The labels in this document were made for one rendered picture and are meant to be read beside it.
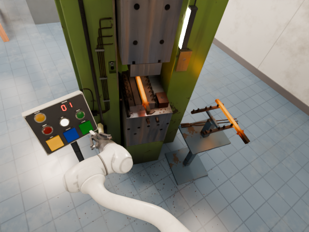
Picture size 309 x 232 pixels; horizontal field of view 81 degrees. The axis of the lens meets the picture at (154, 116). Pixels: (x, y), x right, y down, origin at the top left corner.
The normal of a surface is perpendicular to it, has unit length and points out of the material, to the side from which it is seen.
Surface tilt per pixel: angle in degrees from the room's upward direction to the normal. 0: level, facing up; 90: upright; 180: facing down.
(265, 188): 0
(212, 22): 90
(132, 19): 90
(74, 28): 90
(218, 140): 0
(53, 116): 60
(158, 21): 90
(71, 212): 0
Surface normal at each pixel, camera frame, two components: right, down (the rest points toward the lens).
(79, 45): 0.25, 0.78
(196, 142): 0.11, -0.62
